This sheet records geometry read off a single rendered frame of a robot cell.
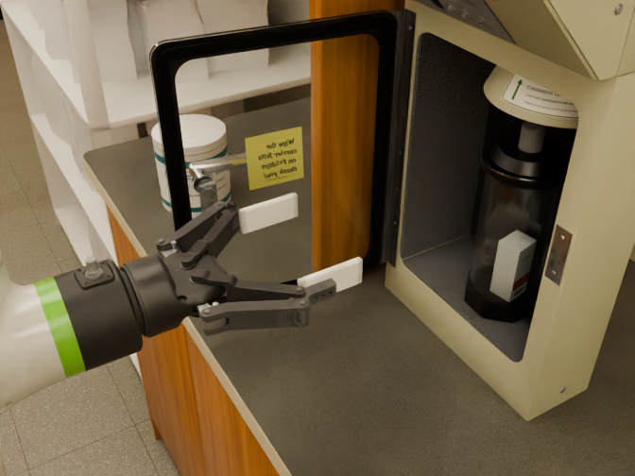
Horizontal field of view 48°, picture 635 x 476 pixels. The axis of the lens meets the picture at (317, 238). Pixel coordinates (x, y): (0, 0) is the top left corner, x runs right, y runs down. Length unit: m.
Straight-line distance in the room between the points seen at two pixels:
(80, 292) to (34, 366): 0.07
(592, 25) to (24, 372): 0.55
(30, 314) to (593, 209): 0.55
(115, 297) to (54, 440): 1.62
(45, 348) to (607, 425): 0.69
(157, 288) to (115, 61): 1.33
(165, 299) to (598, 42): 0.44
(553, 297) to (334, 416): 0.32
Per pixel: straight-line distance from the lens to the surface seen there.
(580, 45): 0.65
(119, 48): 1.92
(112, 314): 0.65
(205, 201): 0.89
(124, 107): 1.81
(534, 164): 0.86
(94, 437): 2.22
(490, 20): 0.72
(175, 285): 0.68
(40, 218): 3.19
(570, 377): 0.98
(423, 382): 1.00
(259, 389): 0.98
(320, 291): 0.67
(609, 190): 0.79
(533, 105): 0.81
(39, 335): 0.64
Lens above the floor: 1.66
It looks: 36 degrees down
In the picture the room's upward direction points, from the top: straight up
